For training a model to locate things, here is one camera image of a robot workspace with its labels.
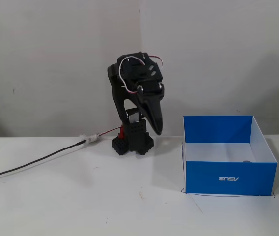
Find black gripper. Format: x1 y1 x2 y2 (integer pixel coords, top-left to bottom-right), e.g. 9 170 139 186
135 79 166 136

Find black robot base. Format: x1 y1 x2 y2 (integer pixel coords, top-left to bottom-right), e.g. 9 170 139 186
111 108 154 157

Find blue cardboard box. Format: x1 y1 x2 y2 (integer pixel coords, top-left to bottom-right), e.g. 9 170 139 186
182 115 278 197

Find red thin wire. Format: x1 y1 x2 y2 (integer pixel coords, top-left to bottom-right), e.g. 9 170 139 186
97 126 122 136

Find white cable connector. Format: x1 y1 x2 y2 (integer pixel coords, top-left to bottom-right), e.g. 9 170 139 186
79 132 100 144

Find black power cable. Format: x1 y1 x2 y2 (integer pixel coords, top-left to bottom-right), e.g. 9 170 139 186
0 141 85 184

